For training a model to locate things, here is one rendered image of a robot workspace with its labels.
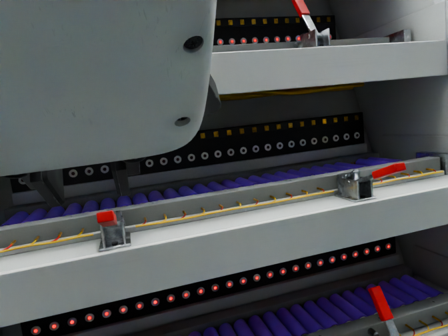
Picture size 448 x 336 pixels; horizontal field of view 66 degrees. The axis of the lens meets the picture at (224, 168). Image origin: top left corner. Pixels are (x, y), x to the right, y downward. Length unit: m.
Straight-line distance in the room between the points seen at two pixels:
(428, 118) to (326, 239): 0.28
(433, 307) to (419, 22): 0.38
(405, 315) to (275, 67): 0.34
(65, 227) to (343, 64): 0.36
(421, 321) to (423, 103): 0.30
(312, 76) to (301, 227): 0.18
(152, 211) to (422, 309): 0.35
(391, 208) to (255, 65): 0.22
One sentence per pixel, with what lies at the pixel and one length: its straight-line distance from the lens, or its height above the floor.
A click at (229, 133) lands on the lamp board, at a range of 0.53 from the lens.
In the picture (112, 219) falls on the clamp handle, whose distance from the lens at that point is 0.27.
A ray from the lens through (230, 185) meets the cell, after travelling 0.46.
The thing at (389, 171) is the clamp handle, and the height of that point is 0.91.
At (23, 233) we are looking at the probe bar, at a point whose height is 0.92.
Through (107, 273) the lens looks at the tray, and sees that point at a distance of 0.34.
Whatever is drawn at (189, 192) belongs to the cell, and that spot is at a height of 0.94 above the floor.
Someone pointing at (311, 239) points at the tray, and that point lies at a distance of 0.38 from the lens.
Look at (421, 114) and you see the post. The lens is 0.60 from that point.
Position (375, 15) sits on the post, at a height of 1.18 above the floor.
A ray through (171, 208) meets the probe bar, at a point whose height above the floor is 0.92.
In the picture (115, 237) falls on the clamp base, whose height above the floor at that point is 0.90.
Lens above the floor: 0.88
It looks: 11 degrees up
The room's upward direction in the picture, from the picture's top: 11 degrees counter-clockwise
